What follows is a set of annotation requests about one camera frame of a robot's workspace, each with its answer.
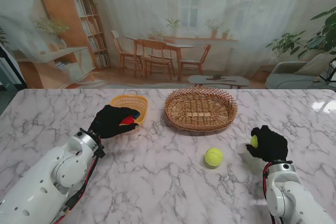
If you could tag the blue toy block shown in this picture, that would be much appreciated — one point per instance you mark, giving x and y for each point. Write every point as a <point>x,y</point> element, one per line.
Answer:
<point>136,115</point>

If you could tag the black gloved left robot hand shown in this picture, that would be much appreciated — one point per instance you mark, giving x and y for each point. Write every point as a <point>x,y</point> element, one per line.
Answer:
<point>110,124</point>

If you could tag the black tripod stand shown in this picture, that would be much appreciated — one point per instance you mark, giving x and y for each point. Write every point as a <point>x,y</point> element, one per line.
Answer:
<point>331,72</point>

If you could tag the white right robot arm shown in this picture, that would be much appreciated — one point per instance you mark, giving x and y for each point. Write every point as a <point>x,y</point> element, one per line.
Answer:
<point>291,195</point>

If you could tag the printed room backdrop curtain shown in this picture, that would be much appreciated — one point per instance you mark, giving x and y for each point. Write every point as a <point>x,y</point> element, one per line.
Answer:
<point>168,11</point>

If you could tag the yellow-green tennis ball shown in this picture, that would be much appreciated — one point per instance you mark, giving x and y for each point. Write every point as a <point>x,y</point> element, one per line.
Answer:
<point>214,157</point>
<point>253,141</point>

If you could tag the oval wicker basket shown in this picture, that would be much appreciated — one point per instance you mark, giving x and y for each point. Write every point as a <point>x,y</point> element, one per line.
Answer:
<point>199,108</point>

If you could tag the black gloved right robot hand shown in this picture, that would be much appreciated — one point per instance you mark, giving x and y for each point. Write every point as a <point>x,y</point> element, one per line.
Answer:
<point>273,145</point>

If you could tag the red toy block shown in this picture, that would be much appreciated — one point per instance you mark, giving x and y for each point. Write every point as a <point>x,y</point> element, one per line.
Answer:
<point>127,121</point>

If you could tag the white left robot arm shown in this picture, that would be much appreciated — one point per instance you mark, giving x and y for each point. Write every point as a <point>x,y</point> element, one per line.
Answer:
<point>39,182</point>

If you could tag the yellow plastic basket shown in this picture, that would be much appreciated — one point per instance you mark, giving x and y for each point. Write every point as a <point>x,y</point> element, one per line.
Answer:
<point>131,102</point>

